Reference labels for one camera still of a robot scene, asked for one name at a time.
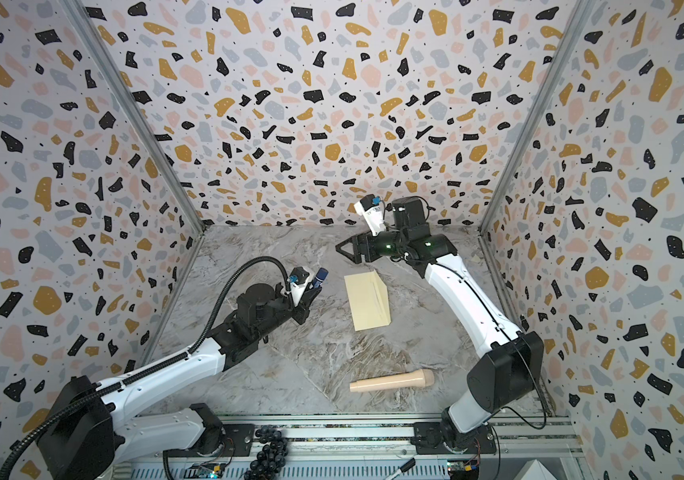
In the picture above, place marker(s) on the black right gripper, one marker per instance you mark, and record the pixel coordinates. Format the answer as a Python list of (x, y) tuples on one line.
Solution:
[(367, 247)]

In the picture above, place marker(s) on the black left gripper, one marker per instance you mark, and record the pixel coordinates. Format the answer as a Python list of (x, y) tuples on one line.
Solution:
[(302, 308)]

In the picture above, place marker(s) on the blue white glue stick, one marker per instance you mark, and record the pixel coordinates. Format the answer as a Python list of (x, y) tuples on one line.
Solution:
[(319, 278)]

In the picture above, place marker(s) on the cream paper envelope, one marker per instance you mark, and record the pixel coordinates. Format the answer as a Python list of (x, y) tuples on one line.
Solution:
[(368, 301)]

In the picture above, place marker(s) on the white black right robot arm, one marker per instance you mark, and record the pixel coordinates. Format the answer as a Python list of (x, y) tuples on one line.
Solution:
[(510, 360)]

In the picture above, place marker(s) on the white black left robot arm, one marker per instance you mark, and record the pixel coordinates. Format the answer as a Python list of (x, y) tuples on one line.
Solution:
[(95, 425)]

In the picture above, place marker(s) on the beige toy microphone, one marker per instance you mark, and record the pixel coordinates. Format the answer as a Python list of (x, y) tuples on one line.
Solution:
[(421, 378)]

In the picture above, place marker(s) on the black bead cluster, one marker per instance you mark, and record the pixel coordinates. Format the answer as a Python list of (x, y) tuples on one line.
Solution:
[(271, 458)]

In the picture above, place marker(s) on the black marker pen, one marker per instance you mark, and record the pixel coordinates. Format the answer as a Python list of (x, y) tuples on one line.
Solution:
[(403, 469)]

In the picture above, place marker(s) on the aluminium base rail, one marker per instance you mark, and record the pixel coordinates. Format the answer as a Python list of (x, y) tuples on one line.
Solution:
[(372, 446)]

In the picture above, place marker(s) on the aluminium corner post left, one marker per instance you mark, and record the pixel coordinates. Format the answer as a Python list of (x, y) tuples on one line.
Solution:
[(78, 16)]

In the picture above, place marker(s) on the aluminium corner post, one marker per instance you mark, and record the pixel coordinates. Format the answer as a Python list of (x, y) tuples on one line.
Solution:
[(78, 16), (574, 26)]

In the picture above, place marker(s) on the aluminium corner post right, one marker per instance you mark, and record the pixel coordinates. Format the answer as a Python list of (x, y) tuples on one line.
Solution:
[(574, 26)]

